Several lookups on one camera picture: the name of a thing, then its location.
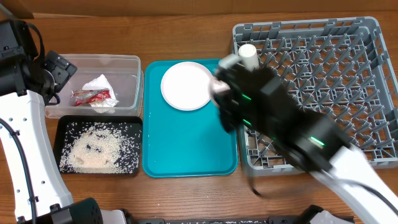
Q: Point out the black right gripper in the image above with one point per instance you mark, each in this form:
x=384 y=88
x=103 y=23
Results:
x=227 y=106

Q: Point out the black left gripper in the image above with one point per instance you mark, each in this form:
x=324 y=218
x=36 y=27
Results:
x=60 y=68

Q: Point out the red foil wrapper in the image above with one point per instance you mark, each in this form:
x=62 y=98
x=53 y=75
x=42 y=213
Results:
x=82 y=97

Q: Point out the cream cup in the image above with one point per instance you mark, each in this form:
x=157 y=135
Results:
x=248 y=54

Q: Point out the white napkin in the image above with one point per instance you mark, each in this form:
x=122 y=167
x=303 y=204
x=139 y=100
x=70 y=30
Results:
x=107 y=105

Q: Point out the large pink plate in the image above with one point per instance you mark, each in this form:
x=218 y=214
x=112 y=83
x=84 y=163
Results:
x=185 y=86

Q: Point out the white rice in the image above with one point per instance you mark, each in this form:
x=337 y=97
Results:
x=96 y=149

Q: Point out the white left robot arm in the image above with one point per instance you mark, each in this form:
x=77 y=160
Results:
x=30 y=78

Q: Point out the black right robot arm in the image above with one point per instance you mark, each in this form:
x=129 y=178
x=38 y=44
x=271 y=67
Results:
x=308 y=140

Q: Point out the clear plastic waste bin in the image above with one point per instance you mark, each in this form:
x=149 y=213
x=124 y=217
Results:
x=123 y=73

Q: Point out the black tray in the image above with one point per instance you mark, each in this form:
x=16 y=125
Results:
x=62 y=130

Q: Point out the teal serving tray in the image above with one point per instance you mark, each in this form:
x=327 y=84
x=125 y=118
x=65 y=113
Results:
x=179 y=143

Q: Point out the grey dish rack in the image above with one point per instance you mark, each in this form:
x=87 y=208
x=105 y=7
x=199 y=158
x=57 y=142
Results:
x=340 y=67

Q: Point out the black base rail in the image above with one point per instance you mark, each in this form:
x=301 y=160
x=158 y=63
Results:
x=313 y=214

